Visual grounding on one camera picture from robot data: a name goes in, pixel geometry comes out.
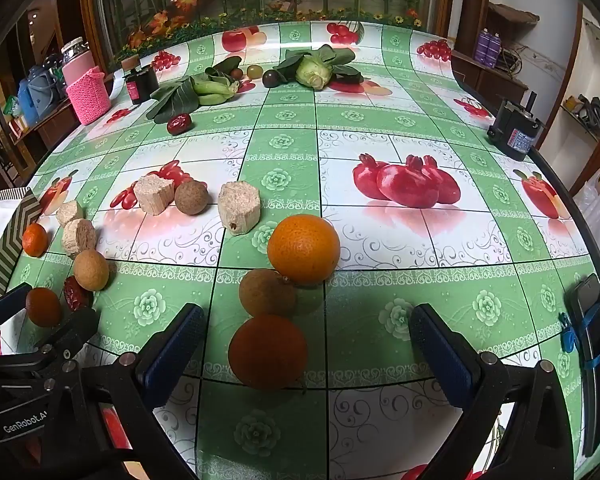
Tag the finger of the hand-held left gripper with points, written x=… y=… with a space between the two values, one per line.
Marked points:
x=72 y=332
x=5 y=305

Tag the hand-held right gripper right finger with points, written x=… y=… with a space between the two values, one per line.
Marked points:
x=445 y=355

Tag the green package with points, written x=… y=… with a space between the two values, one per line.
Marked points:
x=11 y=105

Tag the grey-blue kettle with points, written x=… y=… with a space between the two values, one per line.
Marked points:
x=42 y=90

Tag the green bok choy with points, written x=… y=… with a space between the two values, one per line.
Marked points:
x=180 y=97
x=312 y=70

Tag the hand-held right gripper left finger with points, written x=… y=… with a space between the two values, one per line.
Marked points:
x=176 y=350

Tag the large bright orange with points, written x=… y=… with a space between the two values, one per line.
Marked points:
x=303 y=250

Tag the striped-rim white tray box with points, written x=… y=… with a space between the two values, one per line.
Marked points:
x=7 y=242

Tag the small green fruit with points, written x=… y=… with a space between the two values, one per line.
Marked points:
x=254 y=71

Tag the brown wooden cabinet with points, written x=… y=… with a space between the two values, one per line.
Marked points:
x=55 y=127

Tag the black motor block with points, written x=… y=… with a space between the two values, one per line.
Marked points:
x=515 y=127

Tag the pink knitted-sleeve jar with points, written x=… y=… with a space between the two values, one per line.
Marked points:
x=85 y=92

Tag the small brown box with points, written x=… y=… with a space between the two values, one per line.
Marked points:
x=130 y=62

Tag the purple spray can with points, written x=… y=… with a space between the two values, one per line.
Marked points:
x=483 y=45
x=495 y=47

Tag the black phone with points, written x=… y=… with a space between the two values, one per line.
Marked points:
x=587 y=310

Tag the brown longan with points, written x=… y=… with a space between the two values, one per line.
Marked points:
x=91 y=270
x=267 y=292
x=191 y=198

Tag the dark orange tangerine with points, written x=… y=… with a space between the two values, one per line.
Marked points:
x=267 y=352
x=43 y=306

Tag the small dark brown fruit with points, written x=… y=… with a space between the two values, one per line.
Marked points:
x=236 y=74

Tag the red date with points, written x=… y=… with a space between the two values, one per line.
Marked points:
x=180 y=123
x=75 y=292

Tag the small bright tangerine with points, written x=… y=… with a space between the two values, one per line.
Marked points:
x=34 y=239

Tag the white plastic bag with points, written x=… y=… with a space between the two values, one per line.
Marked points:
x=597 y=195

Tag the small black jar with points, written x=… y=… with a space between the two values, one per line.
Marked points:
x=141 y=85

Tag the cut sugarcane piece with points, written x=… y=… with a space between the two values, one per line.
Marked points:
x=70 y=212
x=237 y=206
x=79 y=236
x=153 y=195

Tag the fruit-print green tablecloth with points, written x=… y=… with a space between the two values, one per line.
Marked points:
x=290 y=160

